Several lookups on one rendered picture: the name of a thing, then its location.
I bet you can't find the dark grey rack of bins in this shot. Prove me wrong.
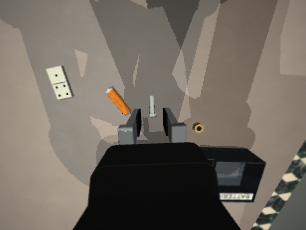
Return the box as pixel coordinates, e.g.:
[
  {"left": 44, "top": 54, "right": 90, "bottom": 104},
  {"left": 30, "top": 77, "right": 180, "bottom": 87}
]
[{"left": 199, "top": 147, "right": 266, "bottom": 203}]

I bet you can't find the orange aa battery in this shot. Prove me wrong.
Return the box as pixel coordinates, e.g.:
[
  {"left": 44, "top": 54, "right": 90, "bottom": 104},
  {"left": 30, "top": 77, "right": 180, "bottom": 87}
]
[{"left": 106, "top": 88, "right": 130, "bottom": 115}]

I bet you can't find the cream domino tile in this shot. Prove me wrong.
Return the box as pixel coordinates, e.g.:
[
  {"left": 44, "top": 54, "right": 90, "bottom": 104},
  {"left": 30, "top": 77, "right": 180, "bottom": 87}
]
[{"left": 47, "top": 66, "right": 74, "bottom": 99}]

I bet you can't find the brass hex nut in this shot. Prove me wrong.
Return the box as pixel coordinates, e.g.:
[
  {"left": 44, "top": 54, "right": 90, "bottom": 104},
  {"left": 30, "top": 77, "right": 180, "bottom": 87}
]
[{"left": 193, "top": 122, "right": 204, "bottom": 133}]

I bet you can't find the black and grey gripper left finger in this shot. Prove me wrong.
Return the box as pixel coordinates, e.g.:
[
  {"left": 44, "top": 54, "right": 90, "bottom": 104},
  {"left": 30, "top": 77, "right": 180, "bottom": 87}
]
[{"left": 117, "top": 109, "right": 142, "bottom": 145}]

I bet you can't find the white bolt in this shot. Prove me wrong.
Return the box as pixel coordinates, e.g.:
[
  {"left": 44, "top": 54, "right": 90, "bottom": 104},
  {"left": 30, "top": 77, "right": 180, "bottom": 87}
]
[{"left": 148, "top": 96, "right": 156, "bottom": 117}]

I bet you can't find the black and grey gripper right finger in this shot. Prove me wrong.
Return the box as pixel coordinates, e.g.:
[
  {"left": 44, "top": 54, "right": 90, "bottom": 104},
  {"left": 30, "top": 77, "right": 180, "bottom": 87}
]
[{"left": 163, "top": 108, "right": 187, "bottom": 143}]

